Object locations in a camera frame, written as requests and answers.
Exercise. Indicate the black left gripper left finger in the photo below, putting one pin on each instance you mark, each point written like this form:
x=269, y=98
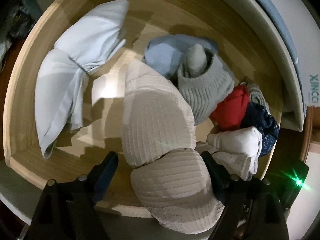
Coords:
x=66, y=210

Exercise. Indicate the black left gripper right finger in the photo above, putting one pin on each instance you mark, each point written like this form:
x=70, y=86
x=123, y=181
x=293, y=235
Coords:
x=255, y=200

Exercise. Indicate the cream ribbed underwear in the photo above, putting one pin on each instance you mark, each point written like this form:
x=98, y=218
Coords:
x=169, y=176

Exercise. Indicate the grey ribbed sock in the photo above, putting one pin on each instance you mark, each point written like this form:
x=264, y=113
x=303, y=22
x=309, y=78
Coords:
x=204, y=80

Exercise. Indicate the white folded underwear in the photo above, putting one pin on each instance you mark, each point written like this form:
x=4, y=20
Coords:
x=237, y=151

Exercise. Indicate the navy dotted underwear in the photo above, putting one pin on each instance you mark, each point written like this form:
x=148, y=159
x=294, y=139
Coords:
x=257, y=116

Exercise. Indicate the red folded underwear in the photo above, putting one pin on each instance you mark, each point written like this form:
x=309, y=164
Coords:
x=230, y=112

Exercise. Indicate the pale blue folded underwear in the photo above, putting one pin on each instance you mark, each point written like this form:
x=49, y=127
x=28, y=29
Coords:
x=65, y=71

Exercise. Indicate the light wooden drawer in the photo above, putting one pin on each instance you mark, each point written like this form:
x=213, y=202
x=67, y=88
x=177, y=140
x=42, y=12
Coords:
x=248, y=42

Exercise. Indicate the grey striped rolled cloth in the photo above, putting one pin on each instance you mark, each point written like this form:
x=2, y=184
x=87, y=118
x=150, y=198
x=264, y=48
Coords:
x=256, y=95

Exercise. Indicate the light blue folded cloth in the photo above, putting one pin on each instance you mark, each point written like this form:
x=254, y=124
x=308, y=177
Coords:
x=163, y=53

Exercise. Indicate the white cardboard box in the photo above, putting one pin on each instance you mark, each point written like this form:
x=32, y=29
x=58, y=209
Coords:
x=303, y=26

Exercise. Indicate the blue checked cloth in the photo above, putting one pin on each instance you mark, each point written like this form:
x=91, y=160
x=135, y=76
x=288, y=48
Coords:
x=276, y=18

